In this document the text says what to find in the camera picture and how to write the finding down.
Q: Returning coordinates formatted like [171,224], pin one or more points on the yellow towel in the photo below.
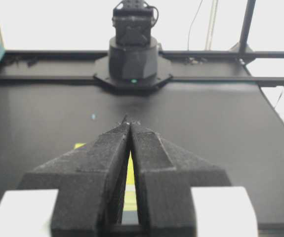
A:
[129,182]

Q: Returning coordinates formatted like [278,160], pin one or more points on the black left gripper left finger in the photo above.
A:
[90,181]

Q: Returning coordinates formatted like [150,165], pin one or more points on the black metal frame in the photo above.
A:
[77,66]

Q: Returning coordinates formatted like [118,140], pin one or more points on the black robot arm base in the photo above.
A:
[132,49]

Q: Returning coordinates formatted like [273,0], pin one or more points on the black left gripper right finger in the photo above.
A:
[164,175]

